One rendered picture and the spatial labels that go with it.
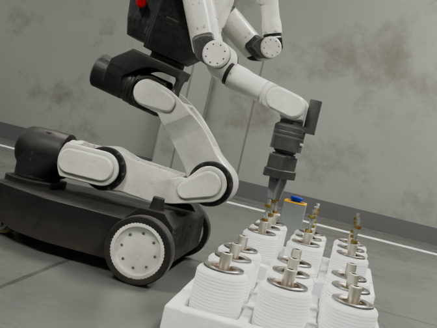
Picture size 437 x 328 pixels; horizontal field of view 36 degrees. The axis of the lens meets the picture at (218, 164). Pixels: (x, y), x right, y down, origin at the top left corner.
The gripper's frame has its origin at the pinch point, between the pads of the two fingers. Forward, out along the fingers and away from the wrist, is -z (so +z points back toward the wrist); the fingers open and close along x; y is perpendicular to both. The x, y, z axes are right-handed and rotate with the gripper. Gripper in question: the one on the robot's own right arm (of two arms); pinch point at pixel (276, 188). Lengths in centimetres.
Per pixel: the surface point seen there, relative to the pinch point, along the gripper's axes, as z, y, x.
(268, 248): -14.3, 8.9, 13.1
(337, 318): -14, 48, 56
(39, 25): 57, -340, -188
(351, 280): -9, 43, 42
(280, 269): -11, 30, 47
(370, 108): 48, -98, -294
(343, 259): -12.1, 26.5, 6.4
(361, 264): -12.1, 30.5, 4.0
